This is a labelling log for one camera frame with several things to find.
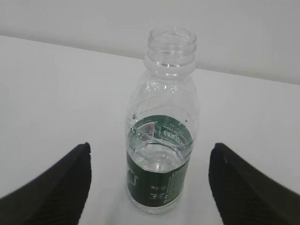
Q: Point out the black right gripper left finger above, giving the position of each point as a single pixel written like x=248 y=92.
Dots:
x=55 y=197

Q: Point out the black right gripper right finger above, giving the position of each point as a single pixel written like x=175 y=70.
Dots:
x=246 y=196

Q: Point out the clear green-label water bottle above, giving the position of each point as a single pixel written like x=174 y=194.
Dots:
x=162 y=121

